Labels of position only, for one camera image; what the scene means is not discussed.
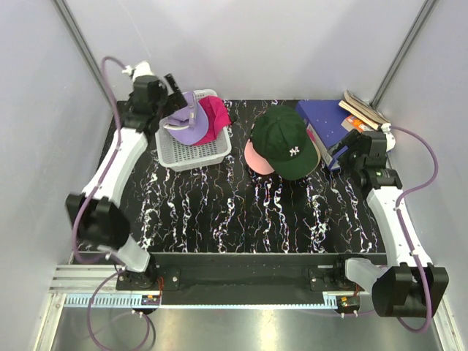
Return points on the dark green cap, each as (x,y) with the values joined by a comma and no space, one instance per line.
(280,136)

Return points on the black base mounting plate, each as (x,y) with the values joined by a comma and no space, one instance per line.
(202,280)

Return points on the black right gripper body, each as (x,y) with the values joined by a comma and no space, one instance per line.
(349,159)

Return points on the white plastic basket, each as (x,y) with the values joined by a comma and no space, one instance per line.
(180,157)

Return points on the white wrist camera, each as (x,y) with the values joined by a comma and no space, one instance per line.
(390,139)
(141,69)

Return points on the tan paperback book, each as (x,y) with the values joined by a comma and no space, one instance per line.
(360,109)

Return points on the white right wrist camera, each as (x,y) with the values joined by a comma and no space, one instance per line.
(390,139)

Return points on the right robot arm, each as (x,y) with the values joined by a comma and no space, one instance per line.
(410,285)

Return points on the lavender baseball cap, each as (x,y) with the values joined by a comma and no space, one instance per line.
(188,125)

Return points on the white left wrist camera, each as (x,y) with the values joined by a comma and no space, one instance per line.
(141,69)

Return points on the beige baseball cap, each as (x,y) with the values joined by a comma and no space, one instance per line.
(319,157)

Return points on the orange paperback book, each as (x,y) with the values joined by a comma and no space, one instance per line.
(351,122)

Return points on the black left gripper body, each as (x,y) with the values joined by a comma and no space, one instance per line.
(170,104)

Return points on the blue ring binder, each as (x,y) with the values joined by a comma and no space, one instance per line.
(324,120)

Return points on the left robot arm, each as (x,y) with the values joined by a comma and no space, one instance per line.
(95,213)

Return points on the light pink baseball cap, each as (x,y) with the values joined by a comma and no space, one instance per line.
(256,162)

